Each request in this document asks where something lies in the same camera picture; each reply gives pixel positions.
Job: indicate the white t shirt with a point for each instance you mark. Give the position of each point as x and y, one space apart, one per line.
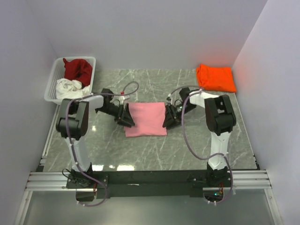
71 89

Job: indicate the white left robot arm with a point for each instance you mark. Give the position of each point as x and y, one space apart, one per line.
73 123

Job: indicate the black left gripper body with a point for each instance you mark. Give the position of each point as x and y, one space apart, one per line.
116 111

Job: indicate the white plastic laundry basket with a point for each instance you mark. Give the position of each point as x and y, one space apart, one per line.
57 72

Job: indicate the dark red t shirt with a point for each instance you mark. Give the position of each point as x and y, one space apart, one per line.
78 69

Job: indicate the pink t shirt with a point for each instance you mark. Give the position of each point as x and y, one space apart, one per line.
148 119

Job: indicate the folded orange t shirt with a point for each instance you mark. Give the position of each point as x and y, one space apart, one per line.
215 78

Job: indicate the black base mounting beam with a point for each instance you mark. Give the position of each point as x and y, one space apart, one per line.
146 183

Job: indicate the aluminium rail frame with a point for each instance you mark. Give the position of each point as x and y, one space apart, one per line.
252 203

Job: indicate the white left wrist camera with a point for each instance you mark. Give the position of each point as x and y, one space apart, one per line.
123 99

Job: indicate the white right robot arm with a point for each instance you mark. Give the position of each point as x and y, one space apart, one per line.
220 120

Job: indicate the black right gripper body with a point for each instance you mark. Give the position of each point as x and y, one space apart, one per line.
177 113

